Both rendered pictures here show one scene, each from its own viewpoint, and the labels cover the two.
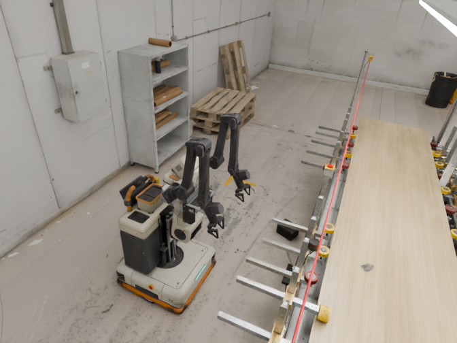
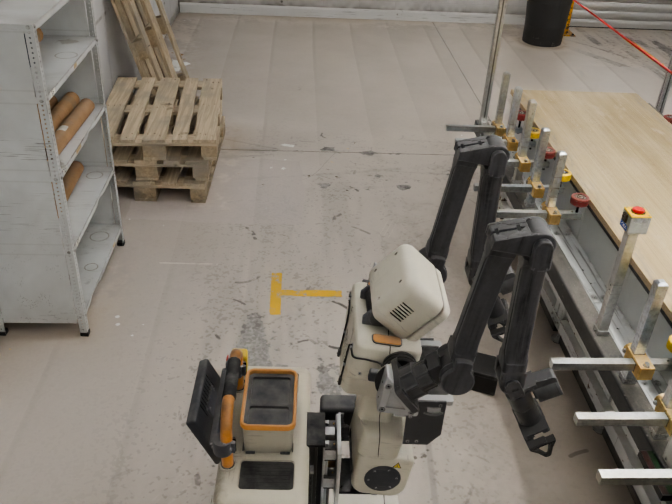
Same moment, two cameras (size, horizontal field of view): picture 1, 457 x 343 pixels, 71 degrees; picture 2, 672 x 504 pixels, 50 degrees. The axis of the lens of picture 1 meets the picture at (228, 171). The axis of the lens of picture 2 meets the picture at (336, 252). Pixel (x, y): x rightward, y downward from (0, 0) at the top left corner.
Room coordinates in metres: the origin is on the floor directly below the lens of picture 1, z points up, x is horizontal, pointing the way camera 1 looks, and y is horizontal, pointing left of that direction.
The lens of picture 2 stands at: (0.58, 1.08, 2.35)
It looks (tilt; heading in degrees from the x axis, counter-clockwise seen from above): 32 degrees down; 334
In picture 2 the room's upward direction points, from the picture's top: 3 degrees clockwise
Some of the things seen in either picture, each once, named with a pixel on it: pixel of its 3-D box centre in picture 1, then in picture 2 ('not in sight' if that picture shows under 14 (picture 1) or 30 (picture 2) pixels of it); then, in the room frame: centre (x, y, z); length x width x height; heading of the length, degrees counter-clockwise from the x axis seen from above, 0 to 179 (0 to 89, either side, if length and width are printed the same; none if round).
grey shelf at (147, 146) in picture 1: (158, 106); (43, 157); (4.12, 1.01, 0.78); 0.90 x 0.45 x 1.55; 158
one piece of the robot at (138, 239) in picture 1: (156, 226); (277, 477); (1.97, 0.56, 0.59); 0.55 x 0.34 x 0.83; 157
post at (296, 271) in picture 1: (289, 297); not in sight; (1.14, -0.39, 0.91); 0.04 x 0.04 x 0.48; 68
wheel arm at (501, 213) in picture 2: (322, 167); (532, 214); (2.76, -0.94, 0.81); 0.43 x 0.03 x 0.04; 68
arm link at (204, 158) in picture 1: (204, 175); (522, 312); (1.56, 0.14, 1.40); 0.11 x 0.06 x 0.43; 157
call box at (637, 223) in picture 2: (328, 171); (635, 221); (2.07, -0.76, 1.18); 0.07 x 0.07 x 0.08; 68
